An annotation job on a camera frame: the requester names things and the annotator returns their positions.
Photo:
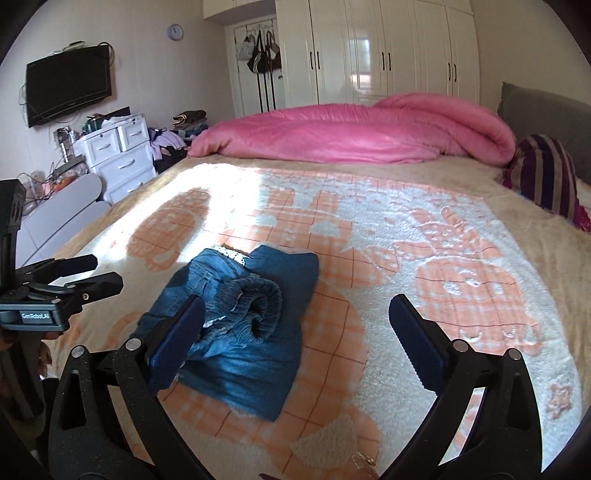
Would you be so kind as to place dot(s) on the white wardrobe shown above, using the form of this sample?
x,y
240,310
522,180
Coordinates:
x,y
383,50

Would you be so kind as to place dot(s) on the beige bed sheet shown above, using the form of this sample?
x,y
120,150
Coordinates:
x,y
526,217

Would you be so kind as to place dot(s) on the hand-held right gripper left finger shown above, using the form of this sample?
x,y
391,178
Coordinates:
x,y
178,344

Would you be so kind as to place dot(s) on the pink quilt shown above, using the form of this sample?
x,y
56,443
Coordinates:
x,y
351,131

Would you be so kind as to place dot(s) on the hanging bags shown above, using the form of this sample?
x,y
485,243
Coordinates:
x,y
261,57

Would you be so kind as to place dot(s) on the purple striped pillow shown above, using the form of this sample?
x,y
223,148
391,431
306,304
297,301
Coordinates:
x,y
545,175

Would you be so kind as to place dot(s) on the white door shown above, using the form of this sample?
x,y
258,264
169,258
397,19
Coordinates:
x,y
240,92

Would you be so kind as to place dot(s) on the blue denim pants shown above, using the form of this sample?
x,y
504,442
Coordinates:
x,y
244,318

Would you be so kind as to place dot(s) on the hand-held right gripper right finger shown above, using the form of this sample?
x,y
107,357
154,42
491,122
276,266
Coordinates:
x,y
415,339

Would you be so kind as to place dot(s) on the round wall clock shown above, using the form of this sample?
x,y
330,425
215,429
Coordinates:
x,y
174,31

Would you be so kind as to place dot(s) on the purple clothes pile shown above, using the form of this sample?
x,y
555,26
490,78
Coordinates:
x,y
164,147

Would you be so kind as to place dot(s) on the white drawer cabinet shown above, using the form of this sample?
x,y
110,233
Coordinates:
x,y
122,157

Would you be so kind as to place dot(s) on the grey headboard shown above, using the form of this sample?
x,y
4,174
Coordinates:
x,y
545,110

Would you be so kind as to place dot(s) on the black wall television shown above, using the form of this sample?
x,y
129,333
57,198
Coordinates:
x,y
69,85

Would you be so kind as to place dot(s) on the magenta cloth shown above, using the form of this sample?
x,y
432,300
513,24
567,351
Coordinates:
x,y
582,217

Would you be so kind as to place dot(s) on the grey padded bench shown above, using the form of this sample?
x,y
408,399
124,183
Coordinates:
x,y
64,207

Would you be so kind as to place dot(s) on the orange white printed blanket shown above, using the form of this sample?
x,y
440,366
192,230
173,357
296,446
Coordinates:
x,y
415,258

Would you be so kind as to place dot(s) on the brown folded clothes pile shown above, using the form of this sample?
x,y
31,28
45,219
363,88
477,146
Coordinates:
x,y
190,120

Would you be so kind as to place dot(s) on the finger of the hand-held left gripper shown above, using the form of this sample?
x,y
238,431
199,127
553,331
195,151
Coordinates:
x,y
92,286
64,266

